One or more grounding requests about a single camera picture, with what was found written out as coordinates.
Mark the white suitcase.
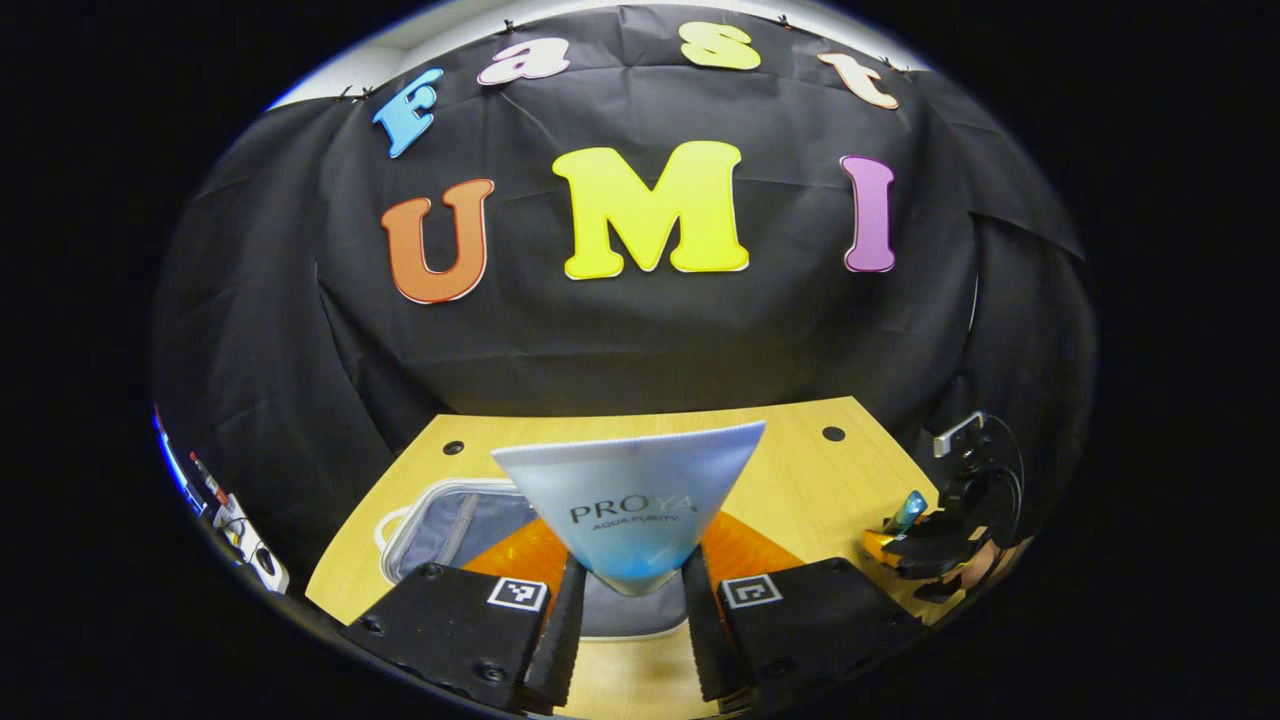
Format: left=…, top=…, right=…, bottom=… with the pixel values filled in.
left=375, top=478, right=691, bottom=641

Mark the white and blue cream tube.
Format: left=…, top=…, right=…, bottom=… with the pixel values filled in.
left=490, top=420, right=768, bottom=598

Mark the black backdrop cloth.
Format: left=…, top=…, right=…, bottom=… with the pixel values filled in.
left=150, top=5, right=1098, bottom=591

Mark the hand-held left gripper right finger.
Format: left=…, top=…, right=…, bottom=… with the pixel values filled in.
left=683, top=510, right=926, bottom=706

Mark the white power strip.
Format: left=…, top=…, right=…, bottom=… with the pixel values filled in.
left=185, top=452, right=293, bottom=596

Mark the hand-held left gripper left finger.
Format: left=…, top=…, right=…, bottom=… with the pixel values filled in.
left=340, top=515, right=588, bottom=713

